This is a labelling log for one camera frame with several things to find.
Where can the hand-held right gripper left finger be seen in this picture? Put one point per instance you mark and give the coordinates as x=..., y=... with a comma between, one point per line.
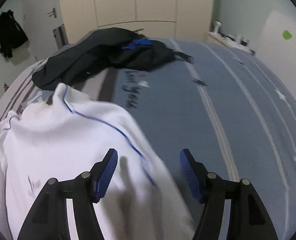
x=105, y=177

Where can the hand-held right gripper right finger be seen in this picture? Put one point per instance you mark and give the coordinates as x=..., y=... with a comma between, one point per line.
x=190, y=177

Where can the white sports jacket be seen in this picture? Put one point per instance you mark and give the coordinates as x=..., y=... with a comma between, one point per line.
x=63, y=142

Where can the bed with striped star sheet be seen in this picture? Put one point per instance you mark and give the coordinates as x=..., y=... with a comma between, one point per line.
x=178, y=105

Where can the dark navy jacket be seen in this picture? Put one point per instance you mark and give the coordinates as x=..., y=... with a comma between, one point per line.
x=70, y=60

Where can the black jacket with blue lining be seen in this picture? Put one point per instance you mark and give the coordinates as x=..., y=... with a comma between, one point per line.
x=148, y=57

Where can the red fire extinguisher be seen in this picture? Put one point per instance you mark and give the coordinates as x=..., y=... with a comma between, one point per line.
x=6, y=86

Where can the white nightstand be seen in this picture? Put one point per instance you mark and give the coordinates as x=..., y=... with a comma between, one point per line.
x=225, y=41

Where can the small black device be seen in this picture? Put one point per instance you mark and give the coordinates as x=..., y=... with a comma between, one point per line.
x=241, y=40

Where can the aluminium ribbed case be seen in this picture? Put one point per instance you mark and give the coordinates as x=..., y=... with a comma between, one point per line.
x=61, y=36

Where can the small white desk fan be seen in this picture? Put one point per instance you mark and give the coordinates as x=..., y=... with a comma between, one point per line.
x=217, y=27

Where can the black hanging jacket white stripes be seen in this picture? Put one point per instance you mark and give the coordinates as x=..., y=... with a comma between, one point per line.
x=10, y=35

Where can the green apple sticker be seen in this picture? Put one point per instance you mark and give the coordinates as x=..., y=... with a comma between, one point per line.
x=287, y=34

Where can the cream wardrobe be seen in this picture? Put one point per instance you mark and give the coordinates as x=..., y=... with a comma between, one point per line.
x=150, y=0

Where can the white door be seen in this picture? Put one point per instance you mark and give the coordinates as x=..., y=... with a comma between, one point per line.
x=38, y=5

